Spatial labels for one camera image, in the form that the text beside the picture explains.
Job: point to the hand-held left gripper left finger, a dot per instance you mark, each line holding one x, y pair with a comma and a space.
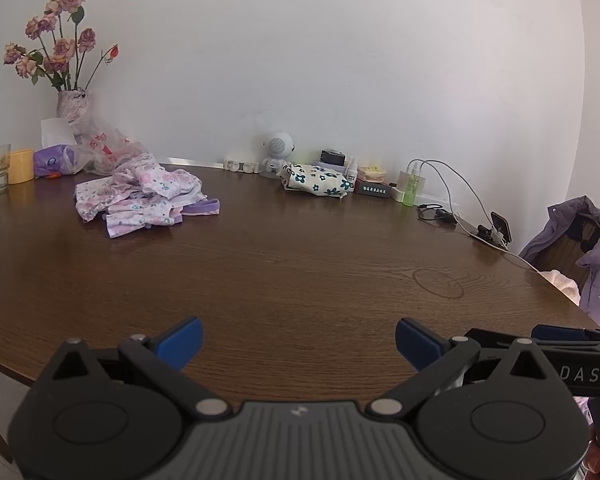
182, 344

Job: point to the paper-wrapped vase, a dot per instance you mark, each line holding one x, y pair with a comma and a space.
72, 106

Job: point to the cream pants teal flower print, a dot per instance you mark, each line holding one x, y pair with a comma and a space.
315, 180

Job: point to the lilac floral garment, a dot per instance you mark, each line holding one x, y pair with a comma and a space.
145, 195

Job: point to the pink fluffy cloth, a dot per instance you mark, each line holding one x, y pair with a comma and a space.
562, 285

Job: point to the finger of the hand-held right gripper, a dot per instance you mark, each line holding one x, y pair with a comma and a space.
495, 335
565, 332

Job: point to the yellow cup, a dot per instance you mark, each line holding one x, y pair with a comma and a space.
21, 167

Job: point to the purple wipes packet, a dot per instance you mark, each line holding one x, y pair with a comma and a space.
52, 160

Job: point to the black box white lettering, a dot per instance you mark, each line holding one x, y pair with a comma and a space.
374, 189

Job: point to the clear plastic bag red print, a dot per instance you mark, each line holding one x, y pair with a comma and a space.
107, 147

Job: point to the person's right hand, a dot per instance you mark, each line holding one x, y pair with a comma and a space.
597, 455

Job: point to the green spray bottle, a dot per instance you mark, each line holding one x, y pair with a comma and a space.
411, 187

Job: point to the white tissue pack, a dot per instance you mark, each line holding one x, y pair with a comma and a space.
56, 132

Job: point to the dried rose bouquet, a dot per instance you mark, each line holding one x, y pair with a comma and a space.
60, 50

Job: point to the wooden chair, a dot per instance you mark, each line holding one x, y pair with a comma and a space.
567, 255

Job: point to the white spray bottle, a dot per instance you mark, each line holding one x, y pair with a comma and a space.
352, 172

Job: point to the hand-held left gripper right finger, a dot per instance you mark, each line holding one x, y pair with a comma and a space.
415, 344

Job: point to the smartphone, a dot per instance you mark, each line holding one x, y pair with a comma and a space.
501, 227

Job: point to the small black box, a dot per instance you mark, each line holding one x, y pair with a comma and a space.
333, 157

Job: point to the small white holder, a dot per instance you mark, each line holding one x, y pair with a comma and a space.
240, 165

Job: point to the white robot toy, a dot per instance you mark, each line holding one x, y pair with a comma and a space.
277, 146

